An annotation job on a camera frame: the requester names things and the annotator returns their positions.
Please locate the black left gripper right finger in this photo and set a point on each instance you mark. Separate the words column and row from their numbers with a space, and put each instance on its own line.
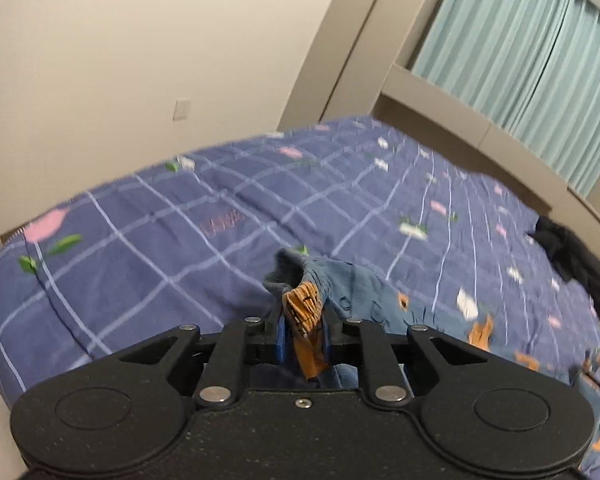
column 341, row 339

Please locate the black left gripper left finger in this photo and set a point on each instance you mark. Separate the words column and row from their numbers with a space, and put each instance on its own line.
column 266, row 337

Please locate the blue orange patterned pants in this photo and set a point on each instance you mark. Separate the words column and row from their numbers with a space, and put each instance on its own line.
column 307, row 287

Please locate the purple checked floral bedspread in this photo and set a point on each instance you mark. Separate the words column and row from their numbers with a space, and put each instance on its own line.
column 123, row 342

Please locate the black garment pile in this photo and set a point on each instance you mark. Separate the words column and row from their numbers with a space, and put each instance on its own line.
column 569, row 256

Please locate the beige window bench cabinet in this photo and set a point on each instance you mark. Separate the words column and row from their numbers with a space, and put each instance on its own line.
column 357, row 65

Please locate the teal window curtain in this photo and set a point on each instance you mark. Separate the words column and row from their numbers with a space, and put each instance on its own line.
column 532, row 67

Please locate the white wall switch plate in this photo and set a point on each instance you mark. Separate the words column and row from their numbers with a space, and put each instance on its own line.
column 181, row 109

